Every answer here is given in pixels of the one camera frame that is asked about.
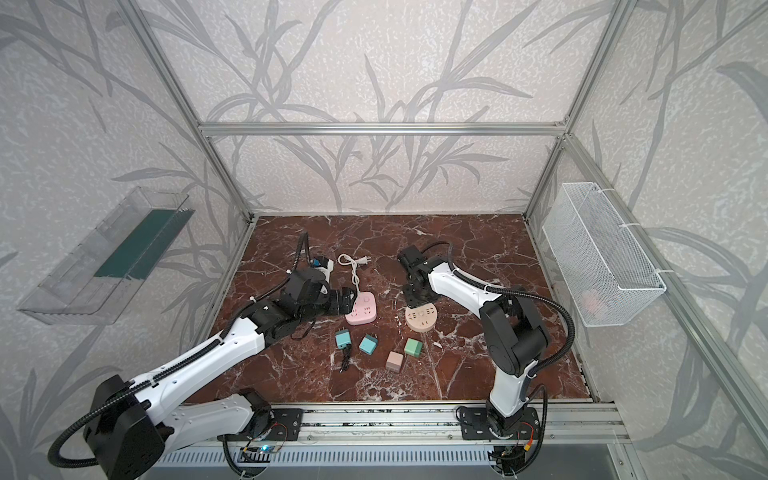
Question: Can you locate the light green charger cube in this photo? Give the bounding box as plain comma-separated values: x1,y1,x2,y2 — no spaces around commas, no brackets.
404,338,423,358

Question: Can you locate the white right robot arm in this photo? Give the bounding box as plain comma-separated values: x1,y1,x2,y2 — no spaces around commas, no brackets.
397,246,550,419

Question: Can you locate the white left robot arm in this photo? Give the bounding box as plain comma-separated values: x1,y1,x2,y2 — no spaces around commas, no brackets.
83,268,358,479

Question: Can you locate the beige round power strip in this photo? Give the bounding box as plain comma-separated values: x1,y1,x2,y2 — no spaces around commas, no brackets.
405,303,438,333

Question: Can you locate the pink square power strip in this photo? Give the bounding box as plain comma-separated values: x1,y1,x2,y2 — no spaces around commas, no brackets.
345,292,377,326

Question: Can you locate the beige pink charger cube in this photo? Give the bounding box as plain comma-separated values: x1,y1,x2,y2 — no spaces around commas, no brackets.
385,351,404,373

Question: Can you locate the pink object in basket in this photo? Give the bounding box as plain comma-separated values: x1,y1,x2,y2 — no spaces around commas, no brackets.
581,290,607,319

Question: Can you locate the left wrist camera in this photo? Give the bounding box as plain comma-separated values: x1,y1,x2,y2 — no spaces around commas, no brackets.
310,256,334,282

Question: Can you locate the white two-pin plug cable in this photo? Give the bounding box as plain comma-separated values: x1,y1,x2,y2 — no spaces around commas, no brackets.
337,253,372,295

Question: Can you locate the teal charger cube with cable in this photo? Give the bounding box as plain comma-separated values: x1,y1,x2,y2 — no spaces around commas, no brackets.
334,329,352,373

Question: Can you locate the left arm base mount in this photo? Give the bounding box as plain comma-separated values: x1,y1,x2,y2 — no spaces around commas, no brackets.
231,389,304,442

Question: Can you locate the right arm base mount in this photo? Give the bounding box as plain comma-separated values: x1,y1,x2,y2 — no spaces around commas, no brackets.
455,404,541,441

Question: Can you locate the black corrugated right cable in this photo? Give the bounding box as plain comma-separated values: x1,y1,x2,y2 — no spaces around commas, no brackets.
419,241,577,379

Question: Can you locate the black corrugated cable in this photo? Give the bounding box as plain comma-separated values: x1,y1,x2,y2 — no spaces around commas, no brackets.
419,241,577,379
47,230,313,469

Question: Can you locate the black corrugated left cable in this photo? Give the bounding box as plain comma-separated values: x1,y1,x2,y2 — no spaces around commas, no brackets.
47,230,313,469

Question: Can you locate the white wire mesh basket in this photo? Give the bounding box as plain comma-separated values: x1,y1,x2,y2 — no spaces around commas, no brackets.
543,182,667,327

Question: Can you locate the aluminium cage frame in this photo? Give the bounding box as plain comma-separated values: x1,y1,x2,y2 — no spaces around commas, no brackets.
117,1,767,448

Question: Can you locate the clear plastic wall bin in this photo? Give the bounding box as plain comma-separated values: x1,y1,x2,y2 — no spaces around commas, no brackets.
17,187,195,326

